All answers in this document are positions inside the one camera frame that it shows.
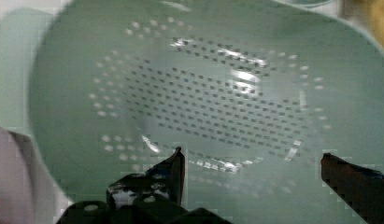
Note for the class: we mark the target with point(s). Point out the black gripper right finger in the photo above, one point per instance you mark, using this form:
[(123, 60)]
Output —
[(360, 188)]

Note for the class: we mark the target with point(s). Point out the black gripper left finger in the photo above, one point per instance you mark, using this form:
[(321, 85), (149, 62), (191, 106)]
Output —
[(165, 178)]

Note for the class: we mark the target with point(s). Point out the green plastic strainer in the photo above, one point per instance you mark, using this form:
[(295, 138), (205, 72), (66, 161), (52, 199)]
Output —
[(254, 92)]

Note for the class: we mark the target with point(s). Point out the yellow banana toy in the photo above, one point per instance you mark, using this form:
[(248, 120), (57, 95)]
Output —
[(375, 14)]

